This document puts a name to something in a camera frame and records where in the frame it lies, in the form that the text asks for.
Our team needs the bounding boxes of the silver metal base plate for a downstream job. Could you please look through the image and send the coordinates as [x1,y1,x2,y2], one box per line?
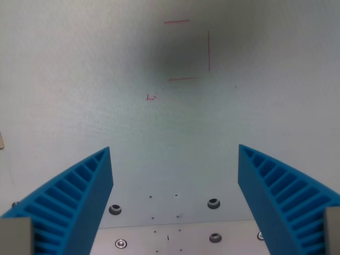
[89,219,274,255]

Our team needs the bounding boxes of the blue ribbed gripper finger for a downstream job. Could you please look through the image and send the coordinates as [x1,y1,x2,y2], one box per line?
[0,146,114,255]
[237,144,340,255]

